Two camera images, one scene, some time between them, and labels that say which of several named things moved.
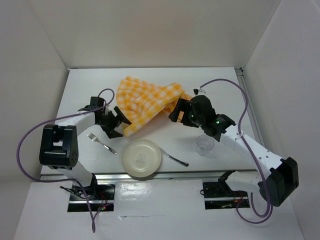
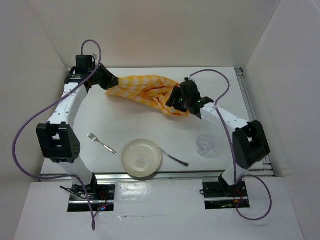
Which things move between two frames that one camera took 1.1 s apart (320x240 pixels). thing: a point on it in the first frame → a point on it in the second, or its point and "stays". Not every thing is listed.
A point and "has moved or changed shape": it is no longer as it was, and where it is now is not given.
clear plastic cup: x=205 y=146 stays
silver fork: x=94 y=138 stays
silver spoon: x=177 y=160 stays
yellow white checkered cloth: x=144 y=104 has moved or changed shape
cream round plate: x=141 y=158 stays
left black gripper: x=116 y=121 → x=110 y=80
